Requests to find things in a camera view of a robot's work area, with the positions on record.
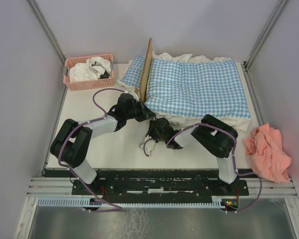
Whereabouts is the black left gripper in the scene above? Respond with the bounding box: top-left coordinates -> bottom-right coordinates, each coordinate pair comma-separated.
125,99 -> 156,122

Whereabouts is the wooden pet bed frame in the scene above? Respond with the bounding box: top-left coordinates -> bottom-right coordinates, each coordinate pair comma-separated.
139,38 -> 153,103

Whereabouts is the blue gingham mattress pad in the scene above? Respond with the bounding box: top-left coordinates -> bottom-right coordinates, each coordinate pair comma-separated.
146,54 -> 251,131

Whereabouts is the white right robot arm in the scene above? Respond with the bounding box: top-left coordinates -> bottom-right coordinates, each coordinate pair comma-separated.
143,115 -> 238,195

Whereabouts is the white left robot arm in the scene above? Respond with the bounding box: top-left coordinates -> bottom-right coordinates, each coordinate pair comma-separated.
50,93 -> 155,194

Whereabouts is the blue gingham pillow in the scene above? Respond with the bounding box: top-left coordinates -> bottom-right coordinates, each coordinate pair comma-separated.
117,56 -> 145,92

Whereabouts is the pink plastic basket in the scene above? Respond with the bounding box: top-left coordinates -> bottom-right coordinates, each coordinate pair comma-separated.
63,53 -> 114,91

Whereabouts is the white cloth in basket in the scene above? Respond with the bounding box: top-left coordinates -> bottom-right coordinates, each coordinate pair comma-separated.
69,57 -> 112,82

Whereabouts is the pink cloth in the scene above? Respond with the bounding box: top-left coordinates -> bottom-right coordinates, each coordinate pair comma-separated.
243,123 -> 292,183

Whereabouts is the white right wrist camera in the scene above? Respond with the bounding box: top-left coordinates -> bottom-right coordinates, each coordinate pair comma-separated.
140,138 -> 155,157

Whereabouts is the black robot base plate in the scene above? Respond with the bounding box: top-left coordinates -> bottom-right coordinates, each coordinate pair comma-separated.
72,170 -> 249,201

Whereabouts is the white slotted cable duct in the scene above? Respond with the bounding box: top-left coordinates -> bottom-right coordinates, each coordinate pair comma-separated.
37,195 -> 227,208

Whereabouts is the aluminium frame post left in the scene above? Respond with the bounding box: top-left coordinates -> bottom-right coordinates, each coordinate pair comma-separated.
26,0 -> 66,64

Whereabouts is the aluminium frame post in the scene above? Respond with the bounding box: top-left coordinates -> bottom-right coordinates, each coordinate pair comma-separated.
26,0 -> 66,64
244,0 -> 290,71

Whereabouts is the aluminium frame post right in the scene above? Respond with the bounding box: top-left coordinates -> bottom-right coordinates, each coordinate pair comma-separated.
244,0 -> 290,71

